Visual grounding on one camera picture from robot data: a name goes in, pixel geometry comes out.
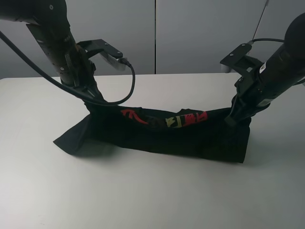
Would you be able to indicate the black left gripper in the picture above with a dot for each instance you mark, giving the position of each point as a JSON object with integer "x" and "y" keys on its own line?
{"x": 79, "y": 73}

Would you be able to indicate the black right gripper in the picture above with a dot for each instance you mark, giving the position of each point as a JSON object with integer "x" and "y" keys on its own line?
{"x": 249, "y": 92}

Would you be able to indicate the black printed t-shirt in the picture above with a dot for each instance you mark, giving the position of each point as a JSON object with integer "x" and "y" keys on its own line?
{"x": 193, "y": 133}

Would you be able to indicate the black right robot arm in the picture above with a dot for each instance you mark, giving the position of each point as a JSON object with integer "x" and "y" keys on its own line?
{"x": 286, "y": 67}

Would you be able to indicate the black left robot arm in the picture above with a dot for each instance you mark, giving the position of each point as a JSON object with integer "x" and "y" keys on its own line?
{"x": 47, "y": 21}

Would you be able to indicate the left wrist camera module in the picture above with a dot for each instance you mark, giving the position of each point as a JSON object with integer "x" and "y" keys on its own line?
{"x": 110, "y": 54}

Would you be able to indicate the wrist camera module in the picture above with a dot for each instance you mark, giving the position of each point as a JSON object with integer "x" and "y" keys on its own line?
{"x": 239, "y": 61}
{"x": 110, "y": 54}

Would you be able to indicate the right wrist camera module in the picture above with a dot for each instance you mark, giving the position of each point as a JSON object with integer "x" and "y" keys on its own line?
{"x": 239, "y": 61}

